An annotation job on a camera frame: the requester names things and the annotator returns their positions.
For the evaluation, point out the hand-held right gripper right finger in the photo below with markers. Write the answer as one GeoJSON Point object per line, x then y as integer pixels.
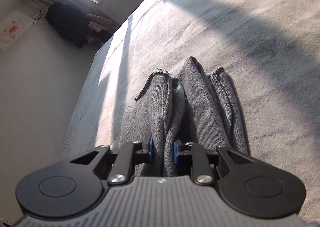
{"type": "Point", "coordinates": [175, 153]}

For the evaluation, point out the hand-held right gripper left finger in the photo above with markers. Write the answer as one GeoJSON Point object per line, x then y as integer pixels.
{"type": "Point", "coordinates": [150, 150]}

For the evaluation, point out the grey patterned knit sweater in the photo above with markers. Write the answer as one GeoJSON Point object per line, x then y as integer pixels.
{"type": "Point", "coordinates": [200, 107]}

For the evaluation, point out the bed with grey sheet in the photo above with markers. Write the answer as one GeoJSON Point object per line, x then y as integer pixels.
{"type": "Point", "coordinates": [225, 29]}

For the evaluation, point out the pink hanging clothing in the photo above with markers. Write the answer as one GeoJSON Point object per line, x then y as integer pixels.
{"type": "Point", "coordinates": [100, 23]}

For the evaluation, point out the dark hanging coat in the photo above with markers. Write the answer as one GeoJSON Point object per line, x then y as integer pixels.
{"type": "Point", "coordinates": [67, 22]}

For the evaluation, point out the white wall poster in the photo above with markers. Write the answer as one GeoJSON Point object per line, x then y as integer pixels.
{"type": "Point", "coordinates": [13, 29]}

